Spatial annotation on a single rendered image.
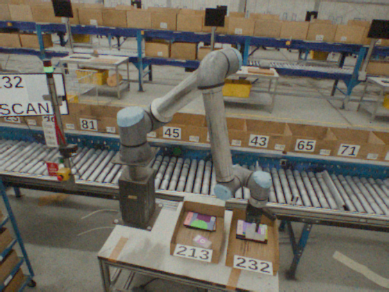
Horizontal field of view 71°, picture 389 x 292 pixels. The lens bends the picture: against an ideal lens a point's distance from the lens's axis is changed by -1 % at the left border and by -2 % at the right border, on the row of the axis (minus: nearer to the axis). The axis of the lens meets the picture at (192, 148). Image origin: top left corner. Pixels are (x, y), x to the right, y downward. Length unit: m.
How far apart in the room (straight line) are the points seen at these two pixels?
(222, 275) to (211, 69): 1.07
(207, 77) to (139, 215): 1.03
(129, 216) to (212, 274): 0.63
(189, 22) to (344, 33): 3.41
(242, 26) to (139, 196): 5.54
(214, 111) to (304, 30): 5.90
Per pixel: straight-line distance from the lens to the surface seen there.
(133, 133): 1.52
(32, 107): 2.25
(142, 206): 1.75
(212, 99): 1.15
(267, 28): 6.81
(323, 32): 7.07
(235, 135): 2.46
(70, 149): 2.09
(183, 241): 1.74
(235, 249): 1.74
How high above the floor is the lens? 2.04
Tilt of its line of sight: 29 degrees down
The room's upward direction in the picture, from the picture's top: 3 degrees clockwise
